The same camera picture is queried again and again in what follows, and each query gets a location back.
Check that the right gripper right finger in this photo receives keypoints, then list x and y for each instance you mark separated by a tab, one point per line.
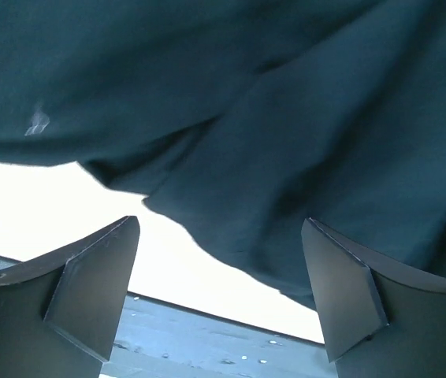
379	317

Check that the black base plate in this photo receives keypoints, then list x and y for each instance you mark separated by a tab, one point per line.
200	319

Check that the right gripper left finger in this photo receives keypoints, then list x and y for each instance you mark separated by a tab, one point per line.
59	312

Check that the black t shirt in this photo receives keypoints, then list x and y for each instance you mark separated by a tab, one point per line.
241	119

